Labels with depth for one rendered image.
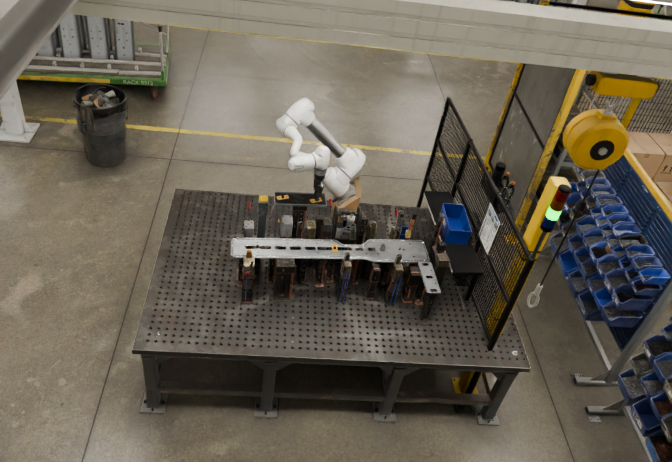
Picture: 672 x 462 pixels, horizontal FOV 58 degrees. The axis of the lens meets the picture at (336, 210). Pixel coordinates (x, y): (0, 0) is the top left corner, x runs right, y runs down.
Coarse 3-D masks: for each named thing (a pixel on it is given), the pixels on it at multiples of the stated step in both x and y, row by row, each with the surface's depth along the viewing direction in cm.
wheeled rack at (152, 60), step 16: (160, 32) 669; (112, 48) 748; (144, 48) 760; (160, 48) 681; (32, 64) 692; (48, 64) 697; (64, 64) 703; (80, 64) 695; (96, 64) 713; (112, 64) 718; (128, 64) 723; (144, 64) 726; (160, 64) 728; (48, 80) 684; (64, 80) 686; (80, 80) 689; (96, 80) 692; (112, 80) 695; (128, 80) 698; (144, 80) 701; (160, 80) 705
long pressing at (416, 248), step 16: (240, 240) 411; (256, 240) 413; (272, 240) 415; (288, 240) 417; (304, 240) 419; (320, 240) 421; (336, 240) 423; (368, 240) 428; (384, 240) 430; (400, 240) 432; (416, 240) 435; (240, 256) 400; (256, 256) 402; (272, 256) 404; (288, 256) 406; (304, 256) 408; (320, 256) 409; (336, 256) 411; (352, 256) 413; (368, 256) 416; (384, 256) 418; (416, 256) 422
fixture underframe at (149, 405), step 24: (144, 360) 381; (240, 360) 386; (264, 360) 387; (168, 384) 406; (192, 384) 408; (216, 384) 411; (240, 384) 413; (264, 384) 403; (384, 384) 429; (504, 384) 415; (144, 408) 414; (264, 408) 422; (384, 408) 428; (480, 408) 449
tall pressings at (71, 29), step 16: (80, 16) 713; (64, 32) 693; (80, 32) 720; (96, 32) 699; (128, 32) 703; (48, 48) 701; (64, 48) 704; (80, 48) 712; (96, 48) 710; (128, 48) 715
